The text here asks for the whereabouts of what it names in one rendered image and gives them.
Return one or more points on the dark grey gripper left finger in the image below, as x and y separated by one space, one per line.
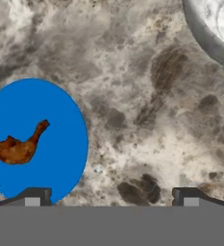
36 194

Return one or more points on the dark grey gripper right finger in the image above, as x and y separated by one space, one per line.
187 193

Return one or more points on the brown chicken drumstick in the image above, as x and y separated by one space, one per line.
19 150

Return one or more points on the grey marbled bowl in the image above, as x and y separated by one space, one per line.
206 35

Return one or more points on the blue round plate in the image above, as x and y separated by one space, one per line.
57 128

